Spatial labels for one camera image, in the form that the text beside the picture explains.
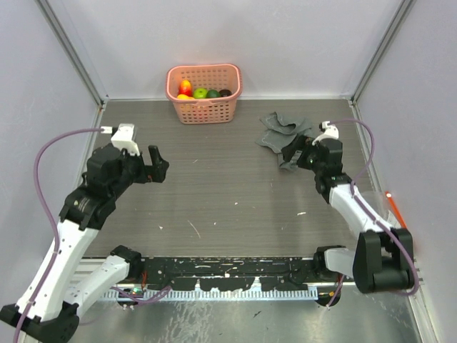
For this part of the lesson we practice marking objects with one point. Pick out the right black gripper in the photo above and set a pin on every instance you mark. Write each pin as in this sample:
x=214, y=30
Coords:
x=291, y=149

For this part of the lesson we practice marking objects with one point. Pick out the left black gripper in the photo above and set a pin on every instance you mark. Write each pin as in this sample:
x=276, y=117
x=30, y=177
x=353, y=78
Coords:
x=155, y=172

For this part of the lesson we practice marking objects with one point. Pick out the pink plastic basket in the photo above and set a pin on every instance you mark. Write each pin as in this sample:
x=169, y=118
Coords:
x=209, y=76

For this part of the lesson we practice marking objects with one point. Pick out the yellow pear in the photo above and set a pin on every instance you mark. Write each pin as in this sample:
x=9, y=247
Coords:
x=184, y=97

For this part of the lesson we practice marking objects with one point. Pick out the clear zip top bag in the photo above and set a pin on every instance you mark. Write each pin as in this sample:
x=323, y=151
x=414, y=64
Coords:
x=386, y=207

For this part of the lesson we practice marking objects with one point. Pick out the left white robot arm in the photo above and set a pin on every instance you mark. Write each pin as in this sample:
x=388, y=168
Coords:
x=49, y=311

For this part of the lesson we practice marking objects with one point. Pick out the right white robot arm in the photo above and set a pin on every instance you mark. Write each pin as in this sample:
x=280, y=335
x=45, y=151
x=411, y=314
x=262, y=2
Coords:
x=383, y=258

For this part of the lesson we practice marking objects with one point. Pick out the grey cloth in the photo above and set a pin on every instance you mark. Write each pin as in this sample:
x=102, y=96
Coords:
x=281, y=130

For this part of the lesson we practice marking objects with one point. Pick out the green apple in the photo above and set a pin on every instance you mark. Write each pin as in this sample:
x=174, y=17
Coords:
x=200, y=93

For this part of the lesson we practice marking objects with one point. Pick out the red yellow mango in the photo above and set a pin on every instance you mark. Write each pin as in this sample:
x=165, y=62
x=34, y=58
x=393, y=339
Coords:
x=185, y=88

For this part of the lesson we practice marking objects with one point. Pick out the dark green avocado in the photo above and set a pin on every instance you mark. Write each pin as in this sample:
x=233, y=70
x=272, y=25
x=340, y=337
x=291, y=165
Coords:
x=212, y=94

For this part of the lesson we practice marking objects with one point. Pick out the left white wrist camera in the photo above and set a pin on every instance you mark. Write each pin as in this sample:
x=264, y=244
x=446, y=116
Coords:
x=123, y=137

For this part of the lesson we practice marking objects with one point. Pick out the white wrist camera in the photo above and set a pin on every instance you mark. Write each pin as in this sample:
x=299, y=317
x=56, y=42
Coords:
x=123, y=137
x=328, y=131

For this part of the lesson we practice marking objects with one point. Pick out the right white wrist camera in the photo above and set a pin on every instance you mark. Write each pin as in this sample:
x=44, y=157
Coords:
x=328, y=131

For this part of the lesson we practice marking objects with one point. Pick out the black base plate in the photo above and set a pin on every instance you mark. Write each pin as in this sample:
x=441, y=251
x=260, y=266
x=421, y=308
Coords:
x=230, y=274

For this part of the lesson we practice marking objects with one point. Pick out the slotted cable duct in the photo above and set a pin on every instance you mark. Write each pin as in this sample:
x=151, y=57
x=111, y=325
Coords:
x=253, y=294

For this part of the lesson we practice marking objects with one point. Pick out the left aluminium frame post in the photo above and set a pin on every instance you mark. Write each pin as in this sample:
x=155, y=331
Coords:
x=62, y=26

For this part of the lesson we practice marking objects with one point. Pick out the aluminium frame post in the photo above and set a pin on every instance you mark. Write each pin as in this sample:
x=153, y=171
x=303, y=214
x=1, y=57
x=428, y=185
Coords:
x=62, y=26
x=387, y=39

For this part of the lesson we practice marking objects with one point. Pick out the right aluminium frame post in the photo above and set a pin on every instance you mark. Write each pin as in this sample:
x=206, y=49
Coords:
x=387, y=39

